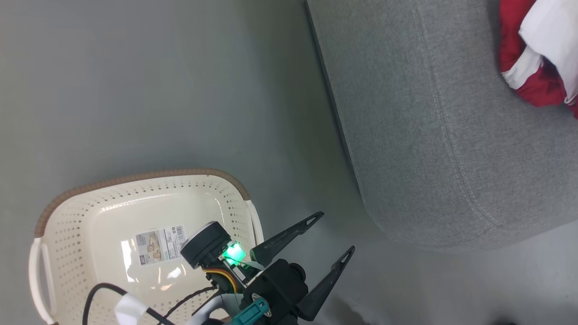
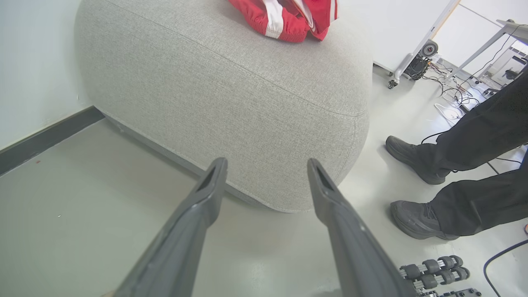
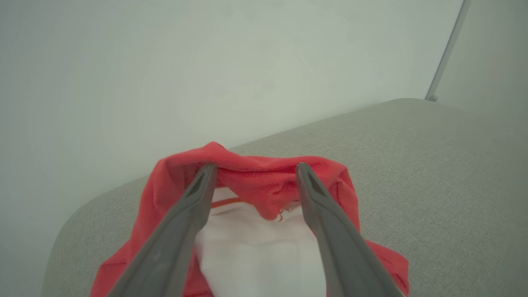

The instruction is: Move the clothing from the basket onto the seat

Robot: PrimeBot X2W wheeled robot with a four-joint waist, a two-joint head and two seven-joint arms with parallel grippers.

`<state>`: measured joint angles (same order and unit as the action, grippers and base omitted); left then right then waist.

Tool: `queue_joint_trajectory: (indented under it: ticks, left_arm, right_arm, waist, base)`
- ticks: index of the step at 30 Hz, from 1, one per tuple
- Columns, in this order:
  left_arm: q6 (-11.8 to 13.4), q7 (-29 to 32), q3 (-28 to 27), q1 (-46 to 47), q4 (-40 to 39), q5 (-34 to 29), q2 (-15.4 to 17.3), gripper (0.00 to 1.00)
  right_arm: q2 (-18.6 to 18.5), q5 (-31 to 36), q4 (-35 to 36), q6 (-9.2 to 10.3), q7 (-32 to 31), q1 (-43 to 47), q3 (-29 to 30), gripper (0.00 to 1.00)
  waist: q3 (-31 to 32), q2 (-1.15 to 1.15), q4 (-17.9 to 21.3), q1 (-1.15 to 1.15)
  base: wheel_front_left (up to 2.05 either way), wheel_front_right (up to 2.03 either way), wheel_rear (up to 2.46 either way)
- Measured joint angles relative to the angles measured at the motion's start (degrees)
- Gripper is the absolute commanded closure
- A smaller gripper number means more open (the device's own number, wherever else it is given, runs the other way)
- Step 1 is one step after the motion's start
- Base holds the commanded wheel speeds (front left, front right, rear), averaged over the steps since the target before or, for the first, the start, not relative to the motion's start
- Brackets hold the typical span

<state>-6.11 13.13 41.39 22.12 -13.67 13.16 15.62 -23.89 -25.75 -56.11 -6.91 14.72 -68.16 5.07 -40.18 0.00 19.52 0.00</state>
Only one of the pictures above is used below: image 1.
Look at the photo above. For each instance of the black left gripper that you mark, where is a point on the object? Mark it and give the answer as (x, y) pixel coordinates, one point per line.
(277, 284)

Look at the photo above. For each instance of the red and white clothing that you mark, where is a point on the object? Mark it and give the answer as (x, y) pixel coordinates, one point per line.
(537, 81)

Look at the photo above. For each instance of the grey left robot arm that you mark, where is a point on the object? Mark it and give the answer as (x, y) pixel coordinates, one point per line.
(205, 246)

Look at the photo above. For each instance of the printed basket sticker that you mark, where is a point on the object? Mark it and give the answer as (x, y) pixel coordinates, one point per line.
(158, 246)

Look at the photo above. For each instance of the cream perforated laundry basket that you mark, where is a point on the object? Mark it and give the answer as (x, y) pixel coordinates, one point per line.
(90, 216)

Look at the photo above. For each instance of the grey fabric sofa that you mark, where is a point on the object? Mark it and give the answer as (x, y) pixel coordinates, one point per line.
(429, 135)

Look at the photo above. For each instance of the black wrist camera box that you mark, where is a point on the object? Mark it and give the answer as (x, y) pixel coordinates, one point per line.
(250, 313)

